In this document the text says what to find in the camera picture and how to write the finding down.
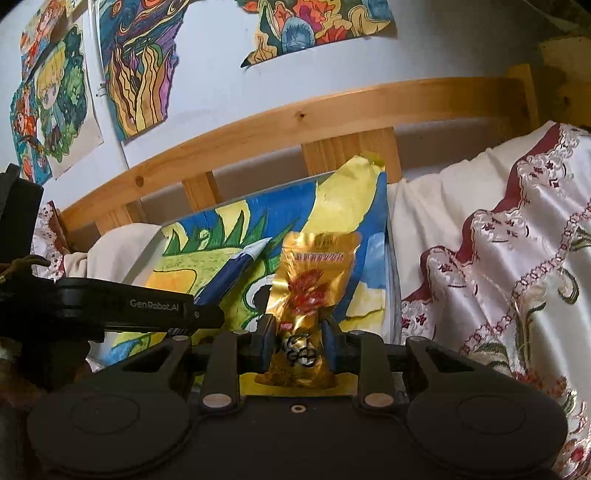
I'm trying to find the mushroom landscape wall poster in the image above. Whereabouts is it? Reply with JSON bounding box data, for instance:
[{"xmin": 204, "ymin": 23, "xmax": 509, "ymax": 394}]
[{"xmin": 235, "ymin": 0, "xmax": 398, "ymax": 70}]

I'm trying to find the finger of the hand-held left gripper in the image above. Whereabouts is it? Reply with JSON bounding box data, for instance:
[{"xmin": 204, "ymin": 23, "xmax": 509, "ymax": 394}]
[{"xmin": 193, "ymin": 305, "xmax": 226, "ymax": 331}]

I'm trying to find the floral satin blanket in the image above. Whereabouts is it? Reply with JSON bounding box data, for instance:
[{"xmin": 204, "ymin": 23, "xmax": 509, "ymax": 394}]
[{"xmin": 30, "ymin": 122, "xmax": 591, "ymax": 480}]

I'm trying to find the gold snack packet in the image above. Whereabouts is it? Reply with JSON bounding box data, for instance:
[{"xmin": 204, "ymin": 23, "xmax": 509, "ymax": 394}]
[{"xmin": 255, "ymin": 231, "xmax": 363, "ymax": 389}]

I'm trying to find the red-haired figure wall poster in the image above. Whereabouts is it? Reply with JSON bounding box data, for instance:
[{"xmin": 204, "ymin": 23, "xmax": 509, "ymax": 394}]
[{"xmin": 9, "ymin": 80, "xmax": 54, "ymax": 185}]

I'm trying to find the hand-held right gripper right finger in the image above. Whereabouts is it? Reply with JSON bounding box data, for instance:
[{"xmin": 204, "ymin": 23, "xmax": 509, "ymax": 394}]
[{"xmin": 322, "ymin": 316, "xmax": 483, "ymax": 411}]

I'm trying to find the painted paper box liner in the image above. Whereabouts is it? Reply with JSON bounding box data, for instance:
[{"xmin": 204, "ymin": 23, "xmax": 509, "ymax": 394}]
[{"xmin": 104, "ymin": 156, "xmax": 389, "ymax": 398}]

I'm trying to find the wooden bed rail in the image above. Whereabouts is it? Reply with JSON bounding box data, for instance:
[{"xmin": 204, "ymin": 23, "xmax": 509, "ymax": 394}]
[{"xmin": 58, "ymin": 39, "xmax": 591, "ymax": 252}]

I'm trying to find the swirl seaweed wall poster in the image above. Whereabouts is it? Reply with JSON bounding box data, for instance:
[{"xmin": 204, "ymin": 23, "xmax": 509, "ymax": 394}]
[{"xmin": 95, "ymin": 0, "xmax": 195, "ymax": 141}]

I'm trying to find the grey metal box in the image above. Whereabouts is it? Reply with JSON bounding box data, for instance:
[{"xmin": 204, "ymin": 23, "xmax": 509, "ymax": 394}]
[{"xmin": 99, "ymin": 171, "xmax": 403, "ymax": 398}]

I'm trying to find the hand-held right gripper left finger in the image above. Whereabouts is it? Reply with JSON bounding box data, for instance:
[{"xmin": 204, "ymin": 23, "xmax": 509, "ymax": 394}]
[{"xmin": 121, "ymin": 315, "xmax": 278, "ymax": 411}]

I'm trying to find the cartoon child wall poster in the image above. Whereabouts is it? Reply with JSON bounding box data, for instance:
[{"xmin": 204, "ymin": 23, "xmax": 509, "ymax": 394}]
[{"xmin": 34, "ymin": 25, "xmax": 105, "ymax": 179}]

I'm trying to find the blue white snack packet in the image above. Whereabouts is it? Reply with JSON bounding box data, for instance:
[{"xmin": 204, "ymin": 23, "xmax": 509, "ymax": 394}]
[{"xmin": 193, "ymin": 237, "xmax": 274, "ymax": 308}]

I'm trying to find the orange figure wall poster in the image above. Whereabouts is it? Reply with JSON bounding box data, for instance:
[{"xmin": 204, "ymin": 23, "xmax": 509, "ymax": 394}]
[{"xmin": 18, "ymin": 0, "xmax": 88, "ymax": 70}]

